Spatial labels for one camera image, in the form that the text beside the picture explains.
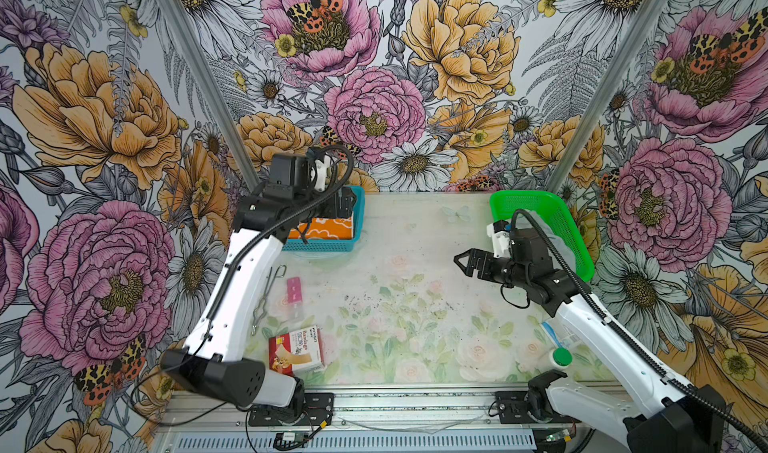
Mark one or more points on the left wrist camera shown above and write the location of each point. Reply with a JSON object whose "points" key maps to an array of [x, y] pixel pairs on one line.
{"points": [[295, 176]]}

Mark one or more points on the green plastic basket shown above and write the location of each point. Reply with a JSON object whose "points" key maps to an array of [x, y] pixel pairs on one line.
{"points": [[503, 205]]}

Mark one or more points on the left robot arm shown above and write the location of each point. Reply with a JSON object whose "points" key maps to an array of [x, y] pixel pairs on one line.
{"points": [[212, 360]]}

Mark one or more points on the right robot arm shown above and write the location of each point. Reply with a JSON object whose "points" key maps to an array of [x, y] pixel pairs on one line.
{"points": [[665, 412]]}

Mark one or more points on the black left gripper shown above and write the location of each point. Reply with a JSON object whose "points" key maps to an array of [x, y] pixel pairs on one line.
{"points": [[347, 205]]}

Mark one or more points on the teal plastic basket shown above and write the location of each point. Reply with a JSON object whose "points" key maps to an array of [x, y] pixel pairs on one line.
{"points": [[334, 246]]}

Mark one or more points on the left aluminium frame post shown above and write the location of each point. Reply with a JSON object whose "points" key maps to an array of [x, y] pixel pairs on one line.
{"points": [[187, 42]]}

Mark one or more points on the small green circuit board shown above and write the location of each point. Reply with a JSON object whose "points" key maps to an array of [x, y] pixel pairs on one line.
{"points": [[285, 439]]}

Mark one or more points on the right aluminium frame post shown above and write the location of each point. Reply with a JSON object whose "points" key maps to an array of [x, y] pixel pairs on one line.
{"points": [[626, 50]]}

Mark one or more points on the orange white towel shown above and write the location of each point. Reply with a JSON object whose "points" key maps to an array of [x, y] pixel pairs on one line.
{"points": [[324, 229]]}

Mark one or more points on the aluminium front rail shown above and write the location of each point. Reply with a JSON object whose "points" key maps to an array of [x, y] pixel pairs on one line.
{"points": [[416, 407]]}

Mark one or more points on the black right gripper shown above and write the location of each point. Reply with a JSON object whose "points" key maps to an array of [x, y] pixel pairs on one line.
{"points": [[484, 268]]}

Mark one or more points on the bandage box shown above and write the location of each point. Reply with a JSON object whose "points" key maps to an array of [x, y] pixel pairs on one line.
{"points": [[296, 351]]}

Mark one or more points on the aluminium frame post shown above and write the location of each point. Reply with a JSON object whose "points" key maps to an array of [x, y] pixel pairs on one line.
{"points": [[626, 50], [187, 42]]}

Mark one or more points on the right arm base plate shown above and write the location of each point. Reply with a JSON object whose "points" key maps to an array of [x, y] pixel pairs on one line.
{"points": [[513, 407]]}

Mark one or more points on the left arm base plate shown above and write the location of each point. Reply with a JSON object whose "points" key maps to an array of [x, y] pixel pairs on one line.
{"points": [[314, 409]]}

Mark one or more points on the pink small eraser block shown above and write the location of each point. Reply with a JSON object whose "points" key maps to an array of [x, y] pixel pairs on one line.
{"points": [[294, 291]]}

